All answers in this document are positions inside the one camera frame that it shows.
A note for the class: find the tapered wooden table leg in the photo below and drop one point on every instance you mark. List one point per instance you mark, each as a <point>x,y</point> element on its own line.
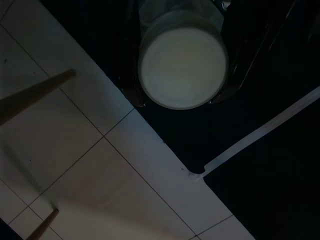
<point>43,226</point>
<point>37,92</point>

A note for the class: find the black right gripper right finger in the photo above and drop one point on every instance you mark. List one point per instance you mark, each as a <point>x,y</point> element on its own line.
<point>240,62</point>

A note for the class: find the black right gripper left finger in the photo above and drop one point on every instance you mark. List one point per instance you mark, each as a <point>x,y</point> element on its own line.
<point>133,92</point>

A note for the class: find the white round plastic bottle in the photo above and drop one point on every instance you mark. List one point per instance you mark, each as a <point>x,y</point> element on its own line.
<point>183,70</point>

